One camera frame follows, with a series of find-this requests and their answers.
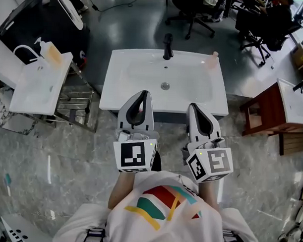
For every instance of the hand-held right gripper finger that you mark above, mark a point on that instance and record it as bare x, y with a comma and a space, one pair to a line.
192, 124
213, 125

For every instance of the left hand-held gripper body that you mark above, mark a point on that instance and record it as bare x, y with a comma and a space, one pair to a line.
133, 157

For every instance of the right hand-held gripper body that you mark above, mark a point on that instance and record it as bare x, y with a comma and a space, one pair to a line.
212, 164

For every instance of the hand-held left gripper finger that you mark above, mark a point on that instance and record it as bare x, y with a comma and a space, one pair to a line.
150, 110
124, 109

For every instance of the pink translucent bottle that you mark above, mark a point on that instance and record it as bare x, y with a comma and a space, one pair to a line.
212, 61

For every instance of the person's right forearm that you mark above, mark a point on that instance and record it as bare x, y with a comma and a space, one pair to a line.
208, 194

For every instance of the person's left forearm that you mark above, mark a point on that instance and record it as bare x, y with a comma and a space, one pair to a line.
121, 189

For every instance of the white sink counter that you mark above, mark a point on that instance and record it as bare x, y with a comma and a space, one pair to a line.
132, 92

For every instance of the metal sink drain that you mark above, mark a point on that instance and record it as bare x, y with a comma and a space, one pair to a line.
165, 85

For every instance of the small white sink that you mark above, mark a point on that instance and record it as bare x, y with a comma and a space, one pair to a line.
38, 89

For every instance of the orange soap pump bottle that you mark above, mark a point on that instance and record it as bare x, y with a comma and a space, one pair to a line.
52, 53

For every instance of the brown wooden cabinet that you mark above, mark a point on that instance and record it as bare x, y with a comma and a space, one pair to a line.
266, 109

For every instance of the person's white printed shirt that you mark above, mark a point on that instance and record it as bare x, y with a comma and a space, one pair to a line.
168, 217

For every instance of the white basin on wooden cabinet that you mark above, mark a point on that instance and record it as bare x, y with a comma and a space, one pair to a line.
293, 105

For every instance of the white stick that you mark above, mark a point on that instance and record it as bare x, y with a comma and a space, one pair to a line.
49, 169

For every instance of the small black faucet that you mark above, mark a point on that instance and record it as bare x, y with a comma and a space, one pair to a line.
299, 86

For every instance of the black office chair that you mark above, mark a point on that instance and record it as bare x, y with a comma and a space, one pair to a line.
269, 25
192, 12

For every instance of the white oval basin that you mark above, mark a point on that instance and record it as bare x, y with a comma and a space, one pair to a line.
71, 13

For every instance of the cardboard box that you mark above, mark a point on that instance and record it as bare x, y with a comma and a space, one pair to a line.
301, 55

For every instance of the white curved faucet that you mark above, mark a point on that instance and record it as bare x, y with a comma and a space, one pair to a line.
23, 49

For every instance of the black cabinet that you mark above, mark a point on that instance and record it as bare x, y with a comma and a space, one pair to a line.
33, 22

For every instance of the teal toothbrush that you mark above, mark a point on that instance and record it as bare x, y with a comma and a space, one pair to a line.
8, 181

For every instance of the white board with black dots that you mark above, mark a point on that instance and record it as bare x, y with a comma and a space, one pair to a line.
26, 229

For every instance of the metal frame stand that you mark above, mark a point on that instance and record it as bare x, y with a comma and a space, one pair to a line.
75, 103

